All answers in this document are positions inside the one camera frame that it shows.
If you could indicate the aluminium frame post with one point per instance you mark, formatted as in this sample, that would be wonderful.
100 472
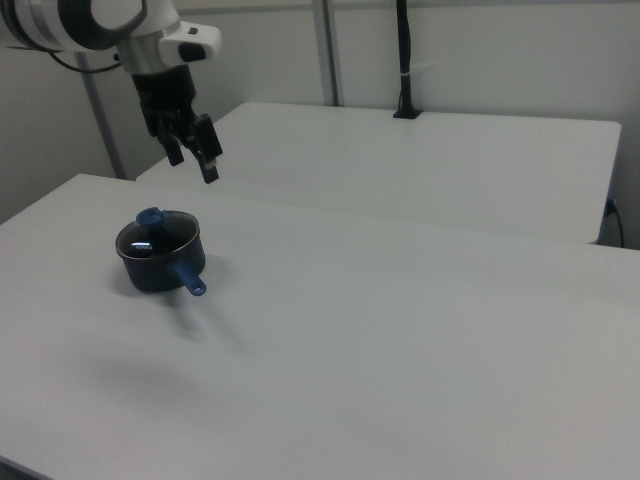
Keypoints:
328 50
102 120

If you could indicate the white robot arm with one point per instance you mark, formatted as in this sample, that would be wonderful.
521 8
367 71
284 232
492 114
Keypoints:
75 25

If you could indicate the glass lid with blue knob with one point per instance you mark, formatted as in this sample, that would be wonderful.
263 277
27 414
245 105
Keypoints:
150 218

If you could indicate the black pole with clamp base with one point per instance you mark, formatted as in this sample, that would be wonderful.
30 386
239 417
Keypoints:
406 55

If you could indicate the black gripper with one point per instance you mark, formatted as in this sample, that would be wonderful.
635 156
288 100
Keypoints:
164 95

